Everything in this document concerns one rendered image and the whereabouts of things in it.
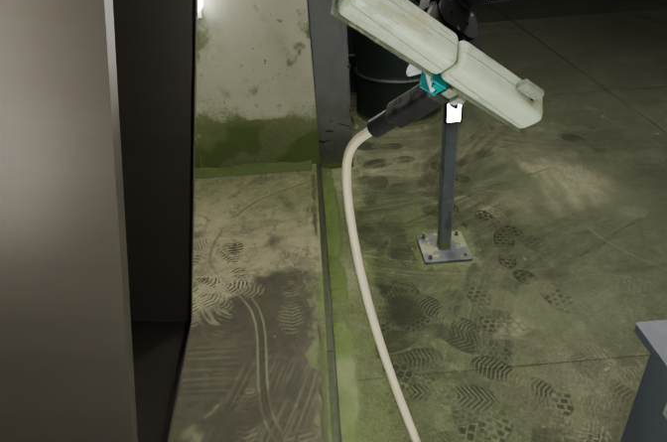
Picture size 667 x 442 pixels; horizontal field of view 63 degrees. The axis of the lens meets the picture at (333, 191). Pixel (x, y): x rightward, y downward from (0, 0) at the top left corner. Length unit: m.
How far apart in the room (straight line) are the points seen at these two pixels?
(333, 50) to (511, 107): 2.09
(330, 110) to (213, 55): 0.64
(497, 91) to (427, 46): 0.12
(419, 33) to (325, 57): 2.15
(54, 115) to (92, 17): 0.10
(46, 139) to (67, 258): 0.13
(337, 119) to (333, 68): 0.28
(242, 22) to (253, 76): 0.27
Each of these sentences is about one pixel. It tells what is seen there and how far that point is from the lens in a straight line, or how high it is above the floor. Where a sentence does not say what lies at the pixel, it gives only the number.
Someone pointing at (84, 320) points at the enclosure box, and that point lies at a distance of 0.67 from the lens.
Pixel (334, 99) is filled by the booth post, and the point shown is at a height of 0.40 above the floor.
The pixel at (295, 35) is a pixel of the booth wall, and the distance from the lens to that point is 2.74.
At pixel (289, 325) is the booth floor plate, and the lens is 2.01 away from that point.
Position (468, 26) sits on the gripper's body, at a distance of 0.79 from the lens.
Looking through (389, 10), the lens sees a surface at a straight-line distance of 0.62.
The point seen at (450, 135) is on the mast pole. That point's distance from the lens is 2.10.
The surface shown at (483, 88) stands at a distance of 0.70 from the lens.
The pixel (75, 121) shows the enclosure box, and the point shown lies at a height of 1.26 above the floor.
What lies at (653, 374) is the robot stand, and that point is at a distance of 1.26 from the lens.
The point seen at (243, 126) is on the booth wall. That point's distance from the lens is 2.92.
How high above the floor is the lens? 1.45
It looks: 31 degrees down
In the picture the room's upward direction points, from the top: 4 degrees counter-clockwise
